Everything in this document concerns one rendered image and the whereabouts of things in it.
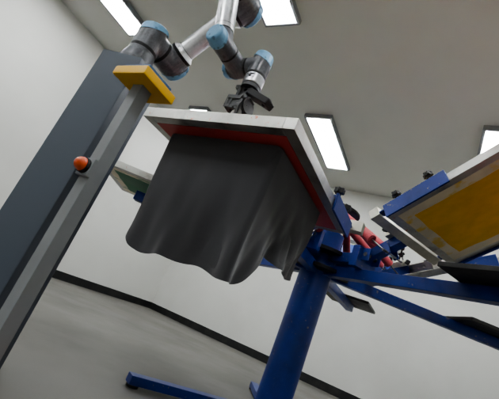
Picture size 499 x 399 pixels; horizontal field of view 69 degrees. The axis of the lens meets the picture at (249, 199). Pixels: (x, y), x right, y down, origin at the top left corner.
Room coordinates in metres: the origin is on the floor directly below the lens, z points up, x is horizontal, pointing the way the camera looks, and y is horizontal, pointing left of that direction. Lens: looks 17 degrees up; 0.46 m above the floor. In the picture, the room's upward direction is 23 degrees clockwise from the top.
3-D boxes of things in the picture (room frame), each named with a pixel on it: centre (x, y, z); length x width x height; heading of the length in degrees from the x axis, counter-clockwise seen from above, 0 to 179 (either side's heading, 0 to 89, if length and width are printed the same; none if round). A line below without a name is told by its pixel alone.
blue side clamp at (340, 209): (1.40, -0.36, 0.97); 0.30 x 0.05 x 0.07; 148
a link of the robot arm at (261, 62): (1.14, 0.16, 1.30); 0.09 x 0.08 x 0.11; 54
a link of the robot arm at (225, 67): (1.18, 0.24, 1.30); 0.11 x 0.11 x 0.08; 54
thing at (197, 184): (1.10, 0.16, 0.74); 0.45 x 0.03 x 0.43; 58
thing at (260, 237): (1.19, -0.15, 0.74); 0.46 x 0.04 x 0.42; 148
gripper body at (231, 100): (1.14, 0.16, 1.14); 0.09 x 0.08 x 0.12; 58
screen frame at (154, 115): (1.35, 0.00, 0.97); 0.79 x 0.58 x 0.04; 148
